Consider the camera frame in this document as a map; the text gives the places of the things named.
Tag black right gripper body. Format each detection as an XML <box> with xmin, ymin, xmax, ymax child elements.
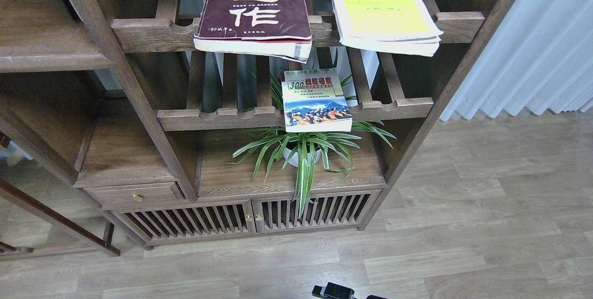
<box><xmin>312</xmin><ymin>283</ymin><xmax>354</xmax><ymax>299</ymax></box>

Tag small white landscape-cover book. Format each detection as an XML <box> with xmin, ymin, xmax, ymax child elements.
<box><xmin>282</xmin><ymin>68</ymin><xmax>353</xmax><ymax>133</ymax></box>

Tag white plant pot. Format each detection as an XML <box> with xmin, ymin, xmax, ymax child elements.
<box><xmin>282</xmin><ymin>146</ymin><xmax>322</xmax><ymax>169</ymax></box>

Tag green spider plant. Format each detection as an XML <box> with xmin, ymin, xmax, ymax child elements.
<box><xmin>232</xmin><ymin>73</ymin><xmax>394</xmax><ymax>216</ymax></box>

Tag dark wooden bookshelf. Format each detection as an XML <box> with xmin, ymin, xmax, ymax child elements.
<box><xmin>1</xmin><ymin>0</ymin><xmax>516</xmax><ymax>249</ymax></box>

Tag yellow-green cover book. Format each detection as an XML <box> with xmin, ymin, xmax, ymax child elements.
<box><xmin>332</xmin><ymin>0</ymin><xmax>442</xmax><ymax>57</ymax></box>

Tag dark red book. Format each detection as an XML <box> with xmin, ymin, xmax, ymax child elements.
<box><xmin>194</xmin><ymin>0</ymin><xmax>312</xmax><ymax>63</ymax></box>

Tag white curtain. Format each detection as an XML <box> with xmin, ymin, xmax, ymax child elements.
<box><xmin>440</xmin><ymin>0</ymin><xmax>593</xmax><ymax>121</ymax></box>

